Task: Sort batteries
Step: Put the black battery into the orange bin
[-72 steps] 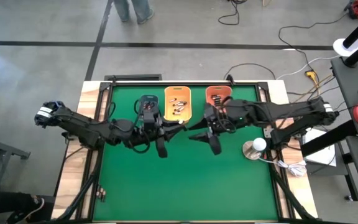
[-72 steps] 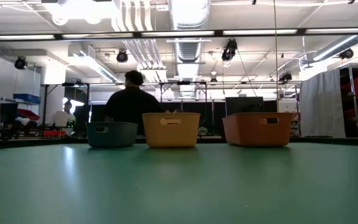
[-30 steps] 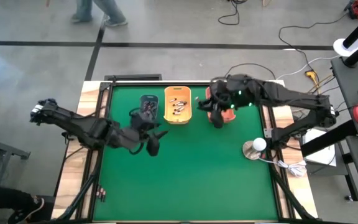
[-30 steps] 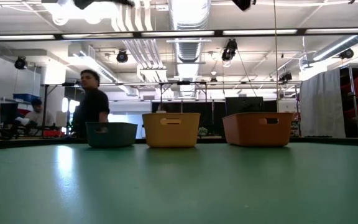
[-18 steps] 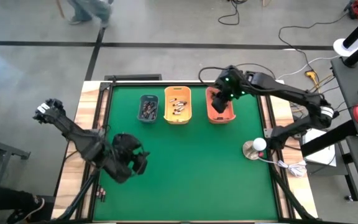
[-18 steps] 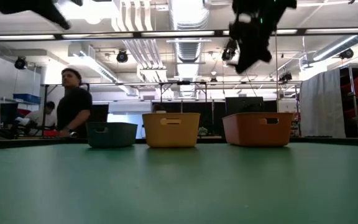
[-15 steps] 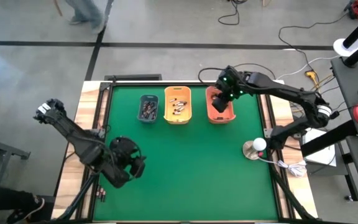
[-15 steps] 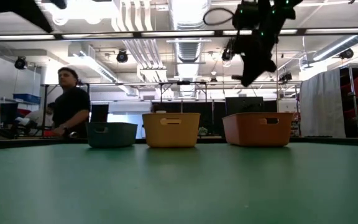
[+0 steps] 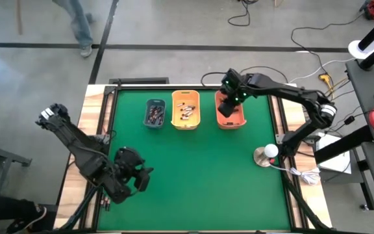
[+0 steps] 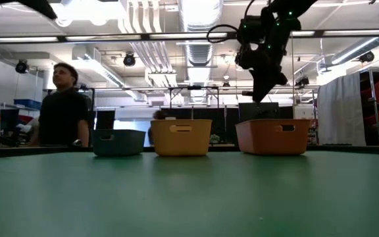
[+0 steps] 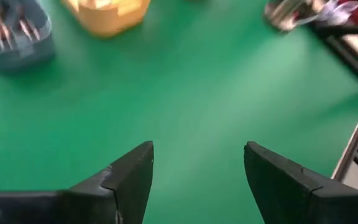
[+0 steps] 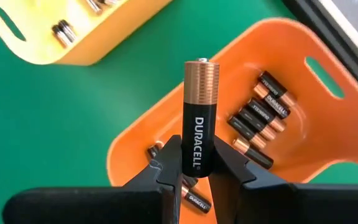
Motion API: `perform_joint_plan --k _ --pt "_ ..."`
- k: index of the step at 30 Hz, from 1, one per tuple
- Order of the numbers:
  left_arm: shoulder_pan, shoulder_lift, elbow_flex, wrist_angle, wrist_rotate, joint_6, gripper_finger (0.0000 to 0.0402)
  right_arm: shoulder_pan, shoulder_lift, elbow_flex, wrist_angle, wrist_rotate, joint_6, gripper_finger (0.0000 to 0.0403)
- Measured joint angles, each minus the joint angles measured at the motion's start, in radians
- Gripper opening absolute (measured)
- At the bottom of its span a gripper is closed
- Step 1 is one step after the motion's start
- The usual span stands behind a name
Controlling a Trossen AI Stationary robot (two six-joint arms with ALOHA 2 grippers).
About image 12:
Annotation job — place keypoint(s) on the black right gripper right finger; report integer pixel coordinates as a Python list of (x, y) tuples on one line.
[(291, 205)]

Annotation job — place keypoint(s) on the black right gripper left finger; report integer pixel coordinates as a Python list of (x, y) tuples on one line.
[(104, 205)]

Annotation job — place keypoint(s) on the black copper-top AA battery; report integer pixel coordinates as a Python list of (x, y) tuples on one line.
[(246, 132), (266, 115), (272, 101), (277, 88), (256, 124), (253, 153)]

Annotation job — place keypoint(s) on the orange plastic bin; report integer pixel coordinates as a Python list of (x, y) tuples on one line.
[(322, 130)]

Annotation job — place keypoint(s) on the yellow plastic bin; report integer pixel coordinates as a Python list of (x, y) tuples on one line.
[(42, 53)]

